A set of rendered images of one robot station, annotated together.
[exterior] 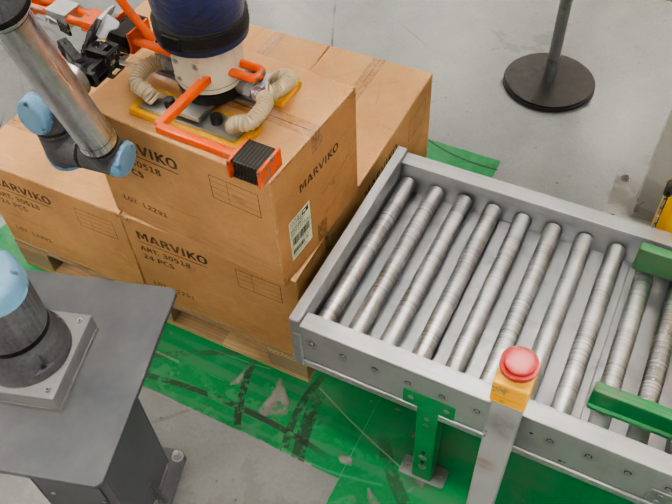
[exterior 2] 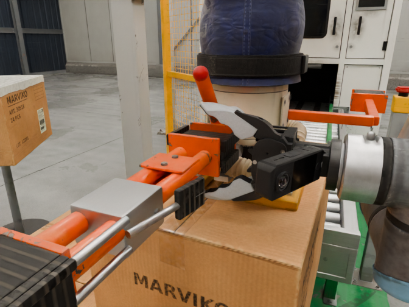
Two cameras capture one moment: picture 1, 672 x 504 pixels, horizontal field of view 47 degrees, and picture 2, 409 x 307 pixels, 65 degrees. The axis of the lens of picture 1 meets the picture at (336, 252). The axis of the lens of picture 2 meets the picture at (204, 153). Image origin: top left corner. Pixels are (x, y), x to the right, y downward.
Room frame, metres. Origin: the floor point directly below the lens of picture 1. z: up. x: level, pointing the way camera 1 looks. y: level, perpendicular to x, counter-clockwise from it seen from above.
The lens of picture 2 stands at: (1.77, 0.98, 1.23)
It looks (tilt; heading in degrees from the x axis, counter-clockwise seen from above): 19 degrees down; 262
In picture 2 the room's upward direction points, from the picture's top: straight up
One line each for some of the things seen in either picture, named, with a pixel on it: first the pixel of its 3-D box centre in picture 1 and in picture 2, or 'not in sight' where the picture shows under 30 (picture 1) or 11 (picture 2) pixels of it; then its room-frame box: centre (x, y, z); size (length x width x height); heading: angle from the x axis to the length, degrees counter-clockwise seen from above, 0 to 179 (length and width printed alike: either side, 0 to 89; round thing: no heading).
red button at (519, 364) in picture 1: (518, 366); (403, 91); (0.69, -0.31, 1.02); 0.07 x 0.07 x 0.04
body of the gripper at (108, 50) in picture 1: (94, 63); (293, 158); (1.58, 0.56, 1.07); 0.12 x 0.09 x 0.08; 151
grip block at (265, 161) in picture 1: (254, 162); (367, 100); (1.19, 0.16, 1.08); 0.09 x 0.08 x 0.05; 149
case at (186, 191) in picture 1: (228, 152); (234, 239); (1.59, 0.28, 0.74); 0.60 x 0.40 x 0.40; 57
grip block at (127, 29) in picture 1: (127, 32); (203, 147); (1.70, 0.50, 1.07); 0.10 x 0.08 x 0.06; 149
